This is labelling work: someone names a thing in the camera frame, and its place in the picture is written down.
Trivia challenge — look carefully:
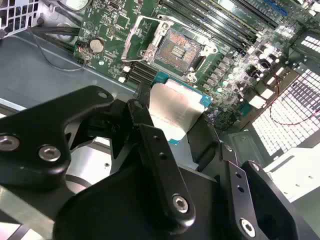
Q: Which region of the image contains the metal socket cover frame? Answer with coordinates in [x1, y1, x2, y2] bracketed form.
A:
[120, 15, 175, 63]

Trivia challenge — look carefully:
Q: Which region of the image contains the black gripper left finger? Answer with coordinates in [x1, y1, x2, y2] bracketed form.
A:
[0, 82, 198, 230]

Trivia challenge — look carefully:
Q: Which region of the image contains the silver CPU green edge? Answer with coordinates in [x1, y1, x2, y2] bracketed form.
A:
[149, 71, 214, 146]

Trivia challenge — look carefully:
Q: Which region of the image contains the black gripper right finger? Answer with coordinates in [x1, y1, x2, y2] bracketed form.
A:
[186, 113, 300, 240]

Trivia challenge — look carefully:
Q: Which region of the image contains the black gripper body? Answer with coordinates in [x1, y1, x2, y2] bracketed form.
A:
[53, 159, 236, 240]

